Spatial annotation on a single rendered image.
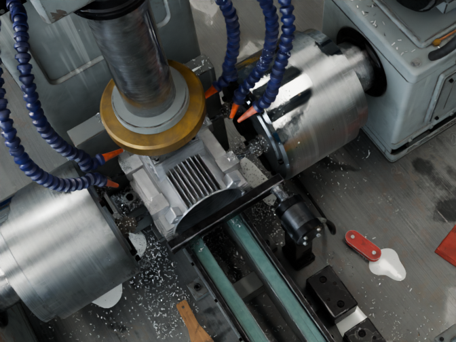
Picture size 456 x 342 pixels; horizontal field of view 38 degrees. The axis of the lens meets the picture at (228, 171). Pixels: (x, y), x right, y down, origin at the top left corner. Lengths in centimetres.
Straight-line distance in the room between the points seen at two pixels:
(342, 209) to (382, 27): 43
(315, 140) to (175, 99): 29
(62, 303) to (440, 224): 81
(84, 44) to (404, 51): 59
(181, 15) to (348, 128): 39
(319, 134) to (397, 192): 35
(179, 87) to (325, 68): 29
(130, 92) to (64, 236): 29
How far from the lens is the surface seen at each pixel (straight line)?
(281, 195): 128
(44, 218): 119
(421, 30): 130
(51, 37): 122
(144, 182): 127
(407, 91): 132
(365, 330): 137
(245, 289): 140
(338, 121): 126
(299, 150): 124
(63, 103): 134
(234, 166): 126
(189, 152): 122
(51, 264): 118
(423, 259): 149
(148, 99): 105
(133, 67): 98
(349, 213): 151
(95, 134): 125
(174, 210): 121
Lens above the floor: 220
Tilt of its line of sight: 64 degrees down
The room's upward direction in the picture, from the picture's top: 12 degrees counter-clockwise
